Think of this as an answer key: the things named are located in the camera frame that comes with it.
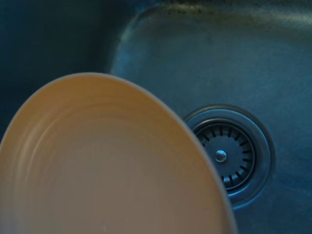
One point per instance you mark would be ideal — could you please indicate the orange round plate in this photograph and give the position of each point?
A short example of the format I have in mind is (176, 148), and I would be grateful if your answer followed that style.
(97, 158)

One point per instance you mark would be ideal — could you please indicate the sink drain strainer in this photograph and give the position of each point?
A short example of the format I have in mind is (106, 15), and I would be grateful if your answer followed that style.
(243, 146)

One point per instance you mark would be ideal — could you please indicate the stainless steel double sink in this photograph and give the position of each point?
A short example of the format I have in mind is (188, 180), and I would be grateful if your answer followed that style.
(207, 61)

